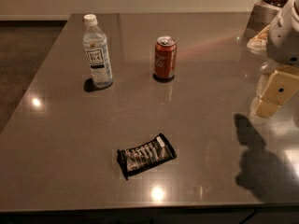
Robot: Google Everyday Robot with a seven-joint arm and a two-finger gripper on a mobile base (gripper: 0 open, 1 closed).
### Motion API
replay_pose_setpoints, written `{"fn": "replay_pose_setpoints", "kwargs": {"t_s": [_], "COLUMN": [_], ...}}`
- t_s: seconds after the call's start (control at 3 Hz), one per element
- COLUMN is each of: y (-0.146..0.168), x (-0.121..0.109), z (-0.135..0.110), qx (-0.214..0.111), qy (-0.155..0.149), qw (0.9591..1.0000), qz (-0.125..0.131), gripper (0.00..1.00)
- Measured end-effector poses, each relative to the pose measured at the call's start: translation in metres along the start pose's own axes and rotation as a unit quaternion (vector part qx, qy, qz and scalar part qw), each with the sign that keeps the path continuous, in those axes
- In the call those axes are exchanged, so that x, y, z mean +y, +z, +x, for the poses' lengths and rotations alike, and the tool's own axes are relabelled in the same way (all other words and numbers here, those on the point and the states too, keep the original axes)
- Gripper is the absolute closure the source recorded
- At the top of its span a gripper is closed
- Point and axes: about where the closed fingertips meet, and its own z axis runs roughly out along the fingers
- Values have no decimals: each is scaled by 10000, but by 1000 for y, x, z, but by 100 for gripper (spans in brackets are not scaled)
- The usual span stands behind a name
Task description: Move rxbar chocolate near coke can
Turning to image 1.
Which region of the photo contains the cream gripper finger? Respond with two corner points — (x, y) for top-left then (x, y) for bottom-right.
(254, 65), (299, 118)

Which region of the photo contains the black rxbar chocolate wrapper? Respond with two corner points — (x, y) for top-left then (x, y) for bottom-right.
(117, 133), (177, 179)

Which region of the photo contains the red coke can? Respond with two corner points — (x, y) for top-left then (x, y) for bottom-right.
(154, 35), (178, 81)

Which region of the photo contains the white snack packet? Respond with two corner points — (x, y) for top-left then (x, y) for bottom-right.
(247, 25), (269, 53)

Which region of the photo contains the steel dispenser base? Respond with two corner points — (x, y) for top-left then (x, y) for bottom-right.
(247, 0), (281, 31)

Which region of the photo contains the clear water bottle white cap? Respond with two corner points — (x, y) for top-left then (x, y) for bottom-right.
(82, 14), (113, 89)

